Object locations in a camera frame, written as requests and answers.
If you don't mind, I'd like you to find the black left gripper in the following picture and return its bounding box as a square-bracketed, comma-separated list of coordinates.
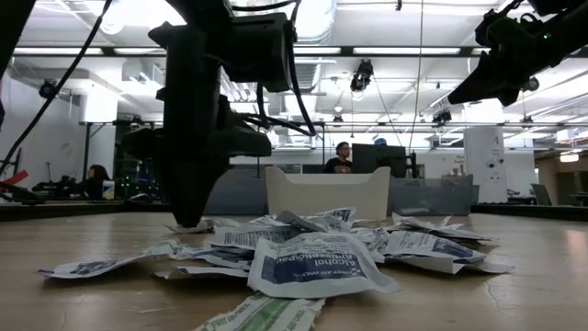
[120, 20, 273, 229]

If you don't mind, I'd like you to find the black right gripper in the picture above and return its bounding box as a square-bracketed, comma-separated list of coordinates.
[447, 8, 552, 107]

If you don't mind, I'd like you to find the green print bandage packet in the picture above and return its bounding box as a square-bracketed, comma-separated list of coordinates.
[195, 293, 326, 331]

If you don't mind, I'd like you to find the white pillar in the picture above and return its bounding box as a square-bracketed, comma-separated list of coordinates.
[462, 126, 509, 204]

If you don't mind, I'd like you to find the white paper packet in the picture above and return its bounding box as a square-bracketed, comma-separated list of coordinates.
[178, 243, 254, 270]
[440, 227, 495, 243]
[316, 206, 358, 231]

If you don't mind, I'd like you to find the black overhead light bar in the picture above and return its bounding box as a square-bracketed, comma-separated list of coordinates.
[13, 44, 492, 58]

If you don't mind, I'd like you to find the grey office chair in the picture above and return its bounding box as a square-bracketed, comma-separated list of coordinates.
[531, 182, 553, 207]

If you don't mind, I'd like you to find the black computer monitor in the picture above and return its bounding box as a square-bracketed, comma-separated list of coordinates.
[352, 143, 420, 179]

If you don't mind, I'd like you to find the white plastic bin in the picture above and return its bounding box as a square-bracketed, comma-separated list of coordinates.
[265, 165, 391, 222]

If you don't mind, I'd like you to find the red print white packet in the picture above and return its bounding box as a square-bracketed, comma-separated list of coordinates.
[391, 211, 465, 232]

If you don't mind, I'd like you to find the red strip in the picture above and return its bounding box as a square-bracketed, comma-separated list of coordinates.
[0, 168, 29, 188]

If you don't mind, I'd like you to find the thin hanging cable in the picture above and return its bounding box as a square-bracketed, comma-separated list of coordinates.
[407, 0, 424, 143]

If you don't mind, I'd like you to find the black vertical post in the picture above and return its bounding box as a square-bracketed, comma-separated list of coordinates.
[82, 122, 92, 183]

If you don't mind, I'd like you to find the black overhead camera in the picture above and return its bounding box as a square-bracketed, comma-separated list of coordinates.
[349, 58, 375, 93]

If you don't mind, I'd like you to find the black metal stand frame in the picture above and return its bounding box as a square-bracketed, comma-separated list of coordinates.
[270, 120, 327, 178]

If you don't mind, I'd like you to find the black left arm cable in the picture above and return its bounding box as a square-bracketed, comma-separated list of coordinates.
[0, 0, 318, 178]

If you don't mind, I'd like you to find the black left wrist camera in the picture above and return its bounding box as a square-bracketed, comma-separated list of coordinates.
[222, 12, 296, 94]

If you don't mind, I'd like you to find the silver ventilation duct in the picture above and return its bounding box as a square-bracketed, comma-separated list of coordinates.
[293, 0, 337, 45]

